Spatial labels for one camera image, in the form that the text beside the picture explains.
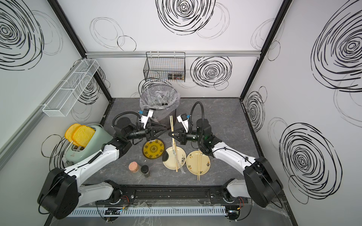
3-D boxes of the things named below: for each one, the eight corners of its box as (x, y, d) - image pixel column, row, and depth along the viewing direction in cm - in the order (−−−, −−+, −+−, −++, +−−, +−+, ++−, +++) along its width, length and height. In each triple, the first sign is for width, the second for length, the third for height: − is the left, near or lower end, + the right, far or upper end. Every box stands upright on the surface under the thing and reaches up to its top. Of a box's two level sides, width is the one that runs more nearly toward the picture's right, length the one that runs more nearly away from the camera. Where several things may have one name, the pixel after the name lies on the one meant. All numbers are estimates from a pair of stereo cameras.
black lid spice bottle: (144, 177, 82) (140, 171, 73) (145, 171, 84) (141, 165, 75) (150, 177, 82) (146, 171, 73) (151, 171, 84) (148, 165, 75)
